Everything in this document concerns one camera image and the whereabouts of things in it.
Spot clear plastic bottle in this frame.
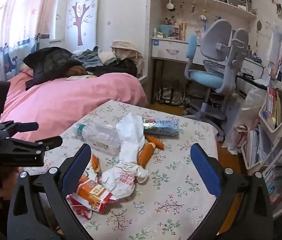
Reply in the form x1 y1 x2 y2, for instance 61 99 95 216
71 122 123 156

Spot blue denim clothes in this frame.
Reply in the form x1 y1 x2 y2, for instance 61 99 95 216
72 45 118 68

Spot floral tablecloth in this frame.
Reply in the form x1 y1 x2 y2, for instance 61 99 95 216
22 99 219 240

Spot stack of books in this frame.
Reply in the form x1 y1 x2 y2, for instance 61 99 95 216
266 32 282 81

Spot pink blanket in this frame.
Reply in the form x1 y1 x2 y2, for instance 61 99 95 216
0 72 148 143

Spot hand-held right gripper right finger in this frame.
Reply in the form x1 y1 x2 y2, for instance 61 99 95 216
190 142 274 240

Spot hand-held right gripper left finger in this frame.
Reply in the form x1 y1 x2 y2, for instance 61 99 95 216
7 143 94 240

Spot white storage rack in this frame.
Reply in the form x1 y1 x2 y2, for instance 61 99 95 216
241 80 282 221

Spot printed curtain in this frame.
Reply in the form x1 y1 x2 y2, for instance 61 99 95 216
0 0 57 81

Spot white wrapper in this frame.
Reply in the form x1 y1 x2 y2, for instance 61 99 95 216
101 161 149 197

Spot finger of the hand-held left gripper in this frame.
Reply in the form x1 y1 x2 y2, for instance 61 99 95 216
0 121 39 137
0 135 63 167

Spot clear plastic bag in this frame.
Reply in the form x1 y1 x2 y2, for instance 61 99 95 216
222 87 267 155

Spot orange sausage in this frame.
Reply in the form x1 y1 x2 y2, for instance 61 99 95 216
91 154 100 173
145 135 165 150
137 142 156 169

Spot black jacket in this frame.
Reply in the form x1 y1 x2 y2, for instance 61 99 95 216
23 47 87 91

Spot black clothing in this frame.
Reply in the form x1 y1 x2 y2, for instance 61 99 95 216
86 59 138 78

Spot orange snack packet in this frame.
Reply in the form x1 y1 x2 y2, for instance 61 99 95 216
66 175 118 220

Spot beige hat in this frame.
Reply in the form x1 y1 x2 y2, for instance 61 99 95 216
109 39 144 61

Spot white desk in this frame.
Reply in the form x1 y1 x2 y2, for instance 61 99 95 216
151 36 265 103

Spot blue milk carton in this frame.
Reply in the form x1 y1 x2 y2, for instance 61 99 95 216
142 119 180 137

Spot pink tree wall sticker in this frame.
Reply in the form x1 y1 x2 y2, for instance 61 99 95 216
67 0 96 46

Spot white tissue paper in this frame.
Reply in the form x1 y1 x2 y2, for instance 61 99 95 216
116 112 147 166

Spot yellow book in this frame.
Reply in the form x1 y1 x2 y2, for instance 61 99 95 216
66 74 98 81

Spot grey and blue desk chair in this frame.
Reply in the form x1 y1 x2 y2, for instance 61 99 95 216
184 19 250 136

